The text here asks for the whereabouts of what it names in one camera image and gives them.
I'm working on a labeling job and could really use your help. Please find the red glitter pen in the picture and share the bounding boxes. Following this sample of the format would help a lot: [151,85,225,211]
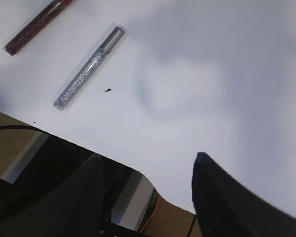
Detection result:
[4,0,73,56]

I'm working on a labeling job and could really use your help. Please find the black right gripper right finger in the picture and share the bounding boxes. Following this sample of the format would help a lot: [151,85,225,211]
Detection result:
[191,152,296,237]

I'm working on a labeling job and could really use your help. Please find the blue glitter pen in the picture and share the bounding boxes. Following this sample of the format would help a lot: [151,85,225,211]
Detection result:
[53,26,125,111]

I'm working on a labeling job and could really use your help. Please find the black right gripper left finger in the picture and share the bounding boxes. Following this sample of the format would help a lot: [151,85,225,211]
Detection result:
[0,155,104,237]

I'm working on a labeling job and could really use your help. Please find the orange cable under table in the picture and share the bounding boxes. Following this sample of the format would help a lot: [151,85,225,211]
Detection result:
[138,195,161,234]

